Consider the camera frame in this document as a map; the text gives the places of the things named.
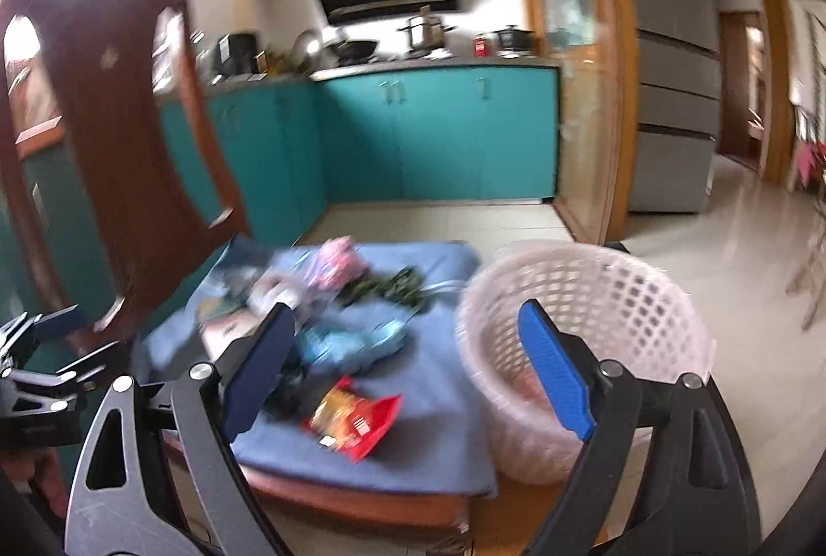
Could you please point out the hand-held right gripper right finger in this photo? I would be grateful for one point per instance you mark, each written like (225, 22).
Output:
(558, 369)

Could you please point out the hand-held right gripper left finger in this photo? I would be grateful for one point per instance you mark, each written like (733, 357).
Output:
(258, 365)

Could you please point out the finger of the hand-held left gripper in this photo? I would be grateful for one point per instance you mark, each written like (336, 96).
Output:
(90, 362)
(51, 320)

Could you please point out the white plastic lattice basket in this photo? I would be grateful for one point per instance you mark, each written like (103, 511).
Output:
(613, 298)

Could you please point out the red snack packet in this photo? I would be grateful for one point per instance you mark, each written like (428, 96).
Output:
(355, 417)

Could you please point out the pink wrapper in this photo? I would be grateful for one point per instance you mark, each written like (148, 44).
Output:
(337, 262)

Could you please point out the printed paper sheet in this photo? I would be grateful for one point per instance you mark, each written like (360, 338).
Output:
(226, 304)

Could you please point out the silver white wrapper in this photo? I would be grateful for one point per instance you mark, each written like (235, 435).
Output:
(274, 291)

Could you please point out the blue cloth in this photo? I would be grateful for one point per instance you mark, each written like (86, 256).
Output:
(432, 375)

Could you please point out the dark wooden chair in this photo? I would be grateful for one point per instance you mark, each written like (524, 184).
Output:
(110, 143)

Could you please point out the teal lower kitchen cabinets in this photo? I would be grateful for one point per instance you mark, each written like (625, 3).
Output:
(439, 136)

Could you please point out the wood-framed glass partition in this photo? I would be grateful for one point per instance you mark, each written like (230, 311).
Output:
(613, 78)

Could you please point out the black air fryer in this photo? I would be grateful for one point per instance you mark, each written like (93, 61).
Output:
(237, 54)

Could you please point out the steel pan lid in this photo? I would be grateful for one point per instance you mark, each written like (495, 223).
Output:
(307, 51)

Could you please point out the pink cloth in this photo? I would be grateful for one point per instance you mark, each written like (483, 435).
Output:
(812, 162)

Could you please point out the black wok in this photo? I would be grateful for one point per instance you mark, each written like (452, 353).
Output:
(353, 51)

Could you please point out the red canister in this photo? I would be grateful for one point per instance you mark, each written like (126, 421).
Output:
(483, 46)

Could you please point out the black lidded pot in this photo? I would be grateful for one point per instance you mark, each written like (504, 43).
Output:
(514, 40)

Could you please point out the brown wooden door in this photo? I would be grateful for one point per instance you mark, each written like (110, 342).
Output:
(735, 85)

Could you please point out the grey refrigerator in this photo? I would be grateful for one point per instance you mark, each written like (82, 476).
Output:
(671, 46)

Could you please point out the steel cooking pot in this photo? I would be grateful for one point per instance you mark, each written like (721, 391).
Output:
(426, 32)

